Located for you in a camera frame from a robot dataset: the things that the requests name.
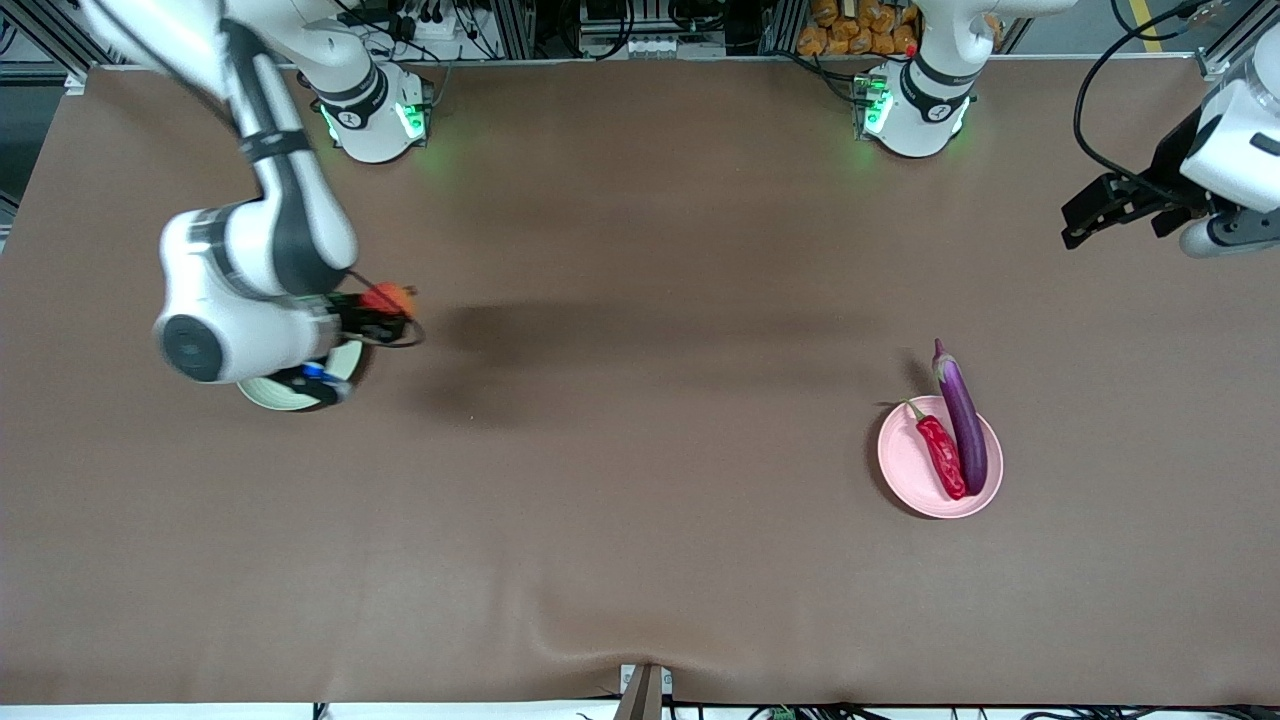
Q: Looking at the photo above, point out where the white power strip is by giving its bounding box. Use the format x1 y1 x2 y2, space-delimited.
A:
385 0 483 46

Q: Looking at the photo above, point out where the brown table cloth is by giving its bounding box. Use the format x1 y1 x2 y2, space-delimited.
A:
0 55 1280 706

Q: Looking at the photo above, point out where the pink round plate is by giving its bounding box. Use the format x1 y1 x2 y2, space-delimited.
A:
877 395 1005 520

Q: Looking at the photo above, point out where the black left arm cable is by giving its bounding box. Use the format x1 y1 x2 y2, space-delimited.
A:
1072 0 1237 187

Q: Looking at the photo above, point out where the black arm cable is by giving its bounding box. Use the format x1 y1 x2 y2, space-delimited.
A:
1072 0 1237 187
345 268 428 350

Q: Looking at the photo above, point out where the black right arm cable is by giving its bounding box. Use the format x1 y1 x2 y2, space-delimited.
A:
345 268 428 350

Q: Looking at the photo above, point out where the orange objects pile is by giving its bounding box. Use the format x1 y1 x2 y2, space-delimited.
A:
797 0 921 58

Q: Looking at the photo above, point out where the red chili pepper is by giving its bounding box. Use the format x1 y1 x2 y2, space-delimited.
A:
904 399 970 502

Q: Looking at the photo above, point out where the aluminium frame post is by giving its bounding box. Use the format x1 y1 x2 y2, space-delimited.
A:
1195 0 1280 79

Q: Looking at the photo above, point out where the metal table clamp bracket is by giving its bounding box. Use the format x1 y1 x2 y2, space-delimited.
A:
612 662 676 720

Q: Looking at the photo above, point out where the purple eggplant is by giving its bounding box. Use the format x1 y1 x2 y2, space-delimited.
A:
932 338 990 498

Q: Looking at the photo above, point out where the red yellow apple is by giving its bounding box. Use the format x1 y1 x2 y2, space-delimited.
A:
358 282 418 317

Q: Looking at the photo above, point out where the pale green round plate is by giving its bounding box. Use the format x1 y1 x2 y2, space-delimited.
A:
236 338 368 413

